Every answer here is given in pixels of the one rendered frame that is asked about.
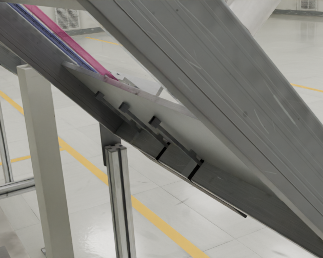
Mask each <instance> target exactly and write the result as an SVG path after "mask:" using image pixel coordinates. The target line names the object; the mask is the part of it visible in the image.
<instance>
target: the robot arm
mask: <svg viewBox="0 0 323 258"><path fill-rule="evenodd" d="M224 1H225V2H226V4H227V5H228V6H229V7H230V9H231V10H232V11H233V12H234V14H235V15H236V16H237V17H238V19H239V20H240V21H241V22H242V24H243V25H244V26H245V27H246V29H247V30H248V31H249V32H250V34H251V35H252V36H253V37H254V36H255V35H256V33H257V32H258V31H259V30H260V28H261V27H262V26H263V24H264V23H265V22H266V20H267V19H268V18H269V16H270V15H271V14H272V12H273V11H274V10H275V8H276V7H277V6H278V4H279V3H280V2H281V0H224Z"/></svg>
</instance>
